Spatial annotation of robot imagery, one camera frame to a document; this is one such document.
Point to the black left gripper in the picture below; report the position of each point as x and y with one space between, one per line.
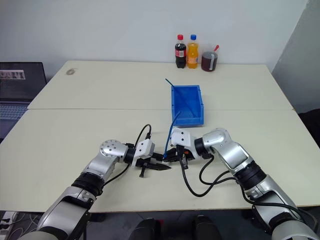
143 167

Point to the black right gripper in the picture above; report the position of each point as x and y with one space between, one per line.
186 153

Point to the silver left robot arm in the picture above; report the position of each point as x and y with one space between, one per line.
75 200

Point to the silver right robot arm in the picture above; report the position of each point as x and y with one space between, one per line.
235 155

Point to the blue plastic bin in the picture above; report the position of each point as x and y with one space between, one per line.
187 120

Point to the clear jug with dark liquid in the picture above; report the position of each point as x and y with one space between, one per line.
208 62

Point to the orange soda bottle blue cap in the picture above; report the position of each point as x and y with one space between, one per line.
193 56

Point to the cola bottle red cap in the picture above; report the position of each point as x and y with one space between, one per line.
180 53

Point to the red spoon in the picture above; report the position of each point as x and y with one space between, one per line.
216 47

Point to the grey laptop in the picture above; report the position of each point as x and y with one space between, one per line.
17 82

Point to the white power strip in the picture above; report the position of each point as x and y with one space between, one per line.
7 221

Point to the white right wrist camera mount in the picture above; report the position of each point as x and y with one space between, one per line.
181 137

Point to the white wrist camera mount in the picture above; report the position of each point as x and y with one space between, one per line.
143 148
181 137

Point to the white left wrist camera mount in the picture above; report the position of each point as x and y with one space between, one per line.
143 148

